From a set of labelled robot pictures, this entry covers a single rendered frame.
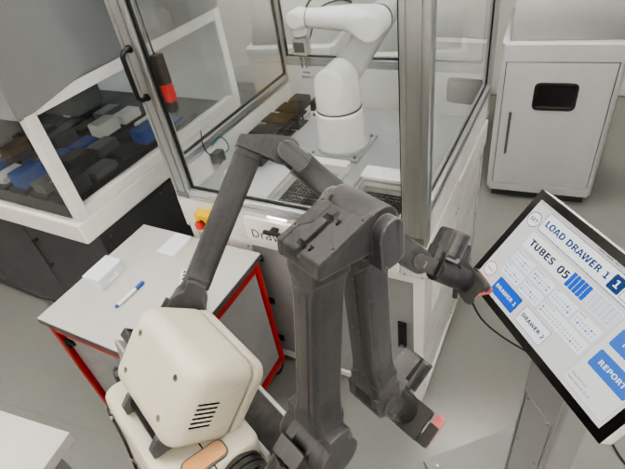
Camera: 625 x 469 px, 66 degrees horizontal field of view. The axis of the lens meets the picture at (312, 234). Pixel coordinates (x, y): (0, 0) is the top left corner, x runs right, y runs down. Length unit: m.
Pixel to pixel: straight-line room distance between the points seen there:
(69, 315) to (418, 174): 1.33
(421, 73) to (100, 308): 1.36
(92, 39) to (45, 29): 0.19
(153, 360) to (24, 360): 2.33
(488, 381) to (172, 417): 1.80
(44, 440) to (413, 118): 1.36
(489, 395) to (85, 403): 1.91
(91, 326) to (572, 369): 1.49
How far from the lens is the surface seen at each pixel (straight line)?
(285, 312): 2.14
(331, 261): 0.52
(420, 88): 1.26
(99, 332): 1.84
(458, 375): 2.38
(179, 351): 0.78
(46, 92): 2.01
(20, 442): 1.70
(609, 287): 1.21
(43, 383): 2.94
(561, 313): 1.25
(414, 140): 1.33
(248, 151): 0.99
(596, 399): 1.19
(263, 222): 1.76
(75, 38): 2.09
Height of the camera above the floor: 1.95
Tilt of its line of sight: 39 degrees down
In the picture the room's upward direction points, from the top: 10 degrees counter-clockwise
